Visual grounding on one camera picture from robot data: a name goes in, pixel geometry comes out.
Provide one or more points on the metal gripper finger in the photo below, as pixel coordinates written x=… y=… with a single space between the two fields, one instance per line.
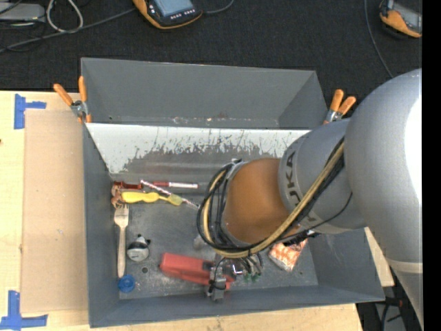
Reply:
x=218 y=291
x=216 y=273

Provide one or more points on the red flat block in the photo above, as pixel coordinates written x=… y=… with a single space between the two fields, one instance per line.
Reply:
x=182 y=267

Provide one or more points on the orange and white packet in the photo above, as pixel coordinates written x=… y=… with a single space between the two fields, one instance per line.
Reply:
x=286 y=255

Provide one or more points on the red and white twisted stick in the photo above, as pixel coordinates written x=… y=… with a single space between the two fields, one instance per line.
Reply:
x=187 y=202

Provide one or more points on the black and white panda toy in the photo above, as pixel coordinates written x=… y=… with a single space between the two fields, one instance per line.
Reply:
x=138 y=250

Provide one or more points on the blue bottle cap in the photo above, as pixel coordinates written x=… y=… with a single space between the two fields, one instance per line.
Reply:
x=126 y=284

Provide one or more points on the red and white pen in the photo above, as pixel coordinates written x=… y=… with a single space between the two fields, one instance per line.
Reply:
x=179 y=185

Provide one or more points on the cream plastic fork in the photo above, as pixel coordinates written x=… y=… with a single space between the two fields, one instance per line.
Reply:
x=121 y=243

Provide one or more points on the small brown toy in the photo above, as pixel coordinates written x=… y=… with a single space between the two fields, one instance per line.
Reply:
x=117 y=201

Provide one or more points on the red plastic clip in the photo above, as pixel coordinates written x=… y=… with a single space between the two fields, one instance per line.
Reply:
x=125 y=185

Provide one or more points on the brown cardboard board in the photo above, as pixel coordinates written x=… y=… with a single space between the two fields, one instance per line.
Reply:
x=51 y=212

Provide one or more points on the grey metal bin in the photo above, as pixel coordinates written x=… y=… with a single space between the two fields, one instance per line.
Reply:
x=165 y=95

